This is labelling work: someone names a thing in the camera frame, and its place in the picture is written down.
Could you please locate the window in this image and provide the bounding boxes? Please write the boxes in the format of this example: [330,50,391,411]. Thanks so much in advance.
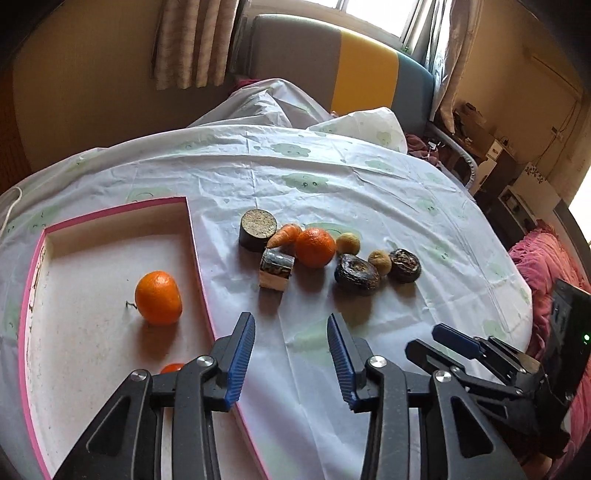
[303,0,422,38]

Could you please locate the beige curtain right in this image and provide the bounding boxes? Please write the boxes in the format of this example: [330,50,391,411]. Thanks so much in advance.
[427,0,483,133]

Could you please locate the white green patterned tablecloth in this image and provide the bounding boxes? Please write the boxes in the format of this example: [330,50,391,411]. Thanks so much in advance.
[1,125,533,479]

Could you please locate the white green pillow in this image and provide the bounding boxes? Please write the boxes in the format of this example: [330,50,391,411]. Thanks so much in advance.
[308,107,408,154]

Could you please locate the large dark dried fruit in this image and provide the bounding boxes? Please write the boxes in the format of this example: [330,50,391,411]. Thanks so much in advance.
[334,254,381,296]

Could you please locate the beige patterned curtain left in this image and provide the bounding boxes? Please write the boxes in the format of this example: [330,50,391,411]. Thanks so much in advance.
[152,0,240,90]

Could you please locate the grey yellow blue headboard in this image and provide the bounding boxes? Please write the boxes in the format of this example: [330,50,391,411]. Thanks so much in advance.
[245,14,435,136]

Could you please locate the dark round wood block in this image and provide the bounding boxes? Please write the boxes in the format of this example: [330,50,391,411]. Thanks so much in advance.
[238,209,277,253]

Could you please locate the brown longan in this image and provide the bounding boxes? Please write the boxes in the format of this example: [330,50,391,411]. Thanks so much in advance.
[368,250,392,277]

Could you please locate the yellow longan far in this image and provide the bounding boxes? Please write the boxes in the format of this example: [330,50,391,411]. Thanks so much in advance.
[335,232,361,255]

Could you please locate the white kettle power cord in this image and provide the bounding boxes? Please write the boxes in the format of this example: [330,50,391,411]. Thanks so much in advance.
[0,185,23,236]

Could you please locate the small dark dried fruit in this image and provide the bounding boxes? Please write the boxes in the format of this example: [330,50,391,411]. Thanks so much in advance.
[388,248,422,284]

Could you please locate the small red tomato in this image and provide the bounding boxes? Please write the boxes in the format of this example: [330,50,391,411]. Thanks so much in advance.
[160,363,184,374]

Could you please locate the cardboard boxes clutter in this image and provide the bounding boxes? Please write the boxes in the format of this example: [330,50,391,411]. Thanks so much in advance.
[454,107,543,250]

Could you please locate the pink white shallow box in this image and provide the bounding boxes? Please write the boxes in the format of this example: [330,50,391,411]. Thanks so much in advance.
[19,196,256,478]

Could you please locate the small orange carrot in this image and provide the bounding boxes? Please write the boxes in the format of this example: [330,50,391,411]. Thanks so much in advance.
[266,224,303,249]

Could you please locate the large orange with stem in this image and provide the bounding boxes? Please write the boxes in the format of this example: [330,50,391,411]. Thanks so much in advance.
[125,271,183,327]

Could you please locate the orange mandarin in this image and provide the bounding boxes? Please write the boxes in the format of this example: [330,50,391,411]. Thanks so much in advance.
[294,227,337,269]

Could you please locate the small bark wood block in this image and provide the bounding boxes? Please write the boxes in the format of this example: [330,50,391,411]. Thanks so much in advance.
[259,249,296,292]

